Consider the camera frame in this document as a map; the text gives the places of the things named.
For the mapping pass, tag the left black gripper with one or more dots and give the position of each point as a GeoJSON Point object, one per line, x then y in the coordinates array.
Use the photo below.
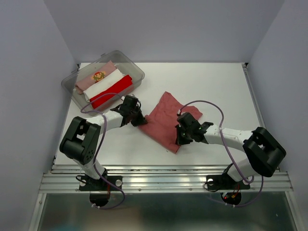
{"type": "Point", "coordinates": [141, 120]}

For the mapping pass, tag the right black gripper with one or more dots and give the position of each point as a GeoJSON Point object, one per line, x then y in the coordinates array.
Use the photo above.
{"type": "Point", "coordinates": [179, 140]}

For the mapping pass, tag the dusty red t shirt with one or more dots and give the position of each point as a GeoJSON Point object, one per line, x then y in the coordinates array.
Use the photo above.
{"type": "Point", "coordinates": [162, 121]}

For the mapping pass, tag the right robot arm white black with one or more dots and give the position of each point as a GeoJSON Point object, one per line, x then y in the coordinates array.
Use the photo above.
{"type": "Point", "coordinates": [263, 152]}

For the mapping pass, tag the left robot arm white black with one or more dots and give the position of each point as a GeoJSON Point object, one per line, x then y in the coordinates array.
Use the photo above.
{"type": "Point", "coordinates": [81, 138]}

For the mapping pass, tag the white rolled t shirt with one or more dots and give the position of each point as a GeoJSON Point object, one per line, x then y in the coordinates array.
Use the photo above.
{"type": "Point", "coordinates": [103, 85]}

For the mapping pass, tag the clear plastic storage bin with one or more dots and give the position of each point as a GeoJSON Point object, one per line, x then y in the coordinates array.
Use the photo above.
{"type": "Point", "coordinates": [122, 63]}

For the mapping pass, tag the pink rolled mario t shirt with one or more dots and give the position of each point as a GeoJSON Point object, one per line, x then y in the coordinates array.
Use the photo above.
{"type": "Point", "coordinates": [98, 75]}

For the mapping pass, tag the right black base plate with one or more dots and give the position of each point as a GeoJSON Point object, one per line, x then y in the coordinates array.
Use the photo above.
{"type": "Point", "coordinates": [224, 182]}

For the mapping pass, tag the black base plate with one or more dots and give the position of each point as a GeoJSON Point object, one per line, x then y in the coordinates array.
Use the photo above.
{"type": "Point", "coordinates": [87, 184]}
{"type": "Point", "coordinates": [224, 182]}

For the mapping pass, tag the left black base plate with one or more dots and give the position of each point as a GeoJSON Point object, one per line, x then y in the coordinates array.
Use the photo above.
{"type": "Point", "coordinates": [87, 184]}

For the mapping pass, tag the aluminium frame rail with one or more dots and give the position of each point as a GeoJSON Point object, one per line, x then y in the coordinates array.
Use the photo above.
{"type": "Point", "coordinates": [136, 179]}

